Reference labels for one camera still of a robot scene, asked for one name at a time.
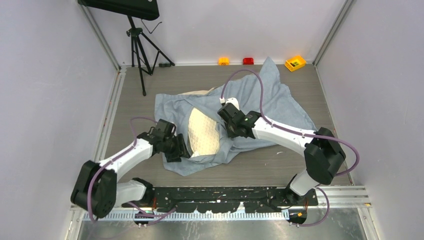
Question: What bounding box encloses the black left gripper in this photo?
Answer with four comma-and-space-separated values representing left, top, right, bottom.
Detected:
162, 133, 190, 163

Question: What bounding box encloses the red toy block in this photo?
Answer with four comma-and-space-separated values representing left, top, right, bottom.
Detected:
242, 57, 255, 65

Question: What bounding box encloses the yellow plastic bin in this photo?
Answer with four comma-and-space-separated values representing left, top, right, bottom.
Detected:
284, 55, 307, 72

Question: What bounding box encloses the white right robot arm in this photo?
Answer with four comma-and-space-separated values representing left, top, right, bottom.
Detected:
217, 103, 346, 205

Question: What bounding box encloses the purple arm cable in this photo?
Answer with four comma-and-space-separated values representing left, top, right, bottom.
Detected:
219, 68, 361, 228
86, 116, 178, 226

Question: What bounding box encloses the orange toy block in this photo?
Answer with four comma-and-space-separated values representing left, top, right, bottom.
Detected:
218, 57, 230, 66

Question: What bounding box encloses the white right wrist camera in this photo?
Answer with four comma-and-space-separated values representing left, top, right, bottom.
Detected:
219, 97, 240, 110

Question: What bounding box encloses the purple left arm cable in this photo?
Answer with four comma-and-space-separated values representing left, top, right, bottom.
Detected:
86, 116, 178, 226

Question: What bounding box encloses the small black block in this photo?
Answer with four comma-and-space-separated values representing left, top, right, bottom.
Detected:
158, 62, 172, 68

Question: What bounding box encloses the cream pillow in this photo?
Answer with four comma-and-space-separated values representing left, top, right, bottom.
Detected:
180, 90, 220, 163

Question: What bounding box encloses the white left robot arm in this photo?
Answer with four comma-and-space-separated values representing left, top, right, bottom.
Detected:
70, 119, 190, 222

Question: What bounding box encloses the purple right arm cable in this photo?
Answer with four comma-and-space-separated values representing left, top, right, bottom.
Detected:
219, 68, 361, 228

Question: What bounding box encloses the blue pillowcase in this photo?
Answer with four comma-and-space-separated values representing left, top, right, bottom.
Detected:
154, 57, 317, 176

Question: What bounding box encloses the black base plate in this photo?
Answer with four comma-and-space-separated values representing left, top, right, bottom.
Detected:
133, 186, 318, 214

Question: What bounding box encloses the black tripod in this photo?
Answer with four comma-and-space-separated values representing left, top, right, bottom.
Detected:
126, 16, 176, 96

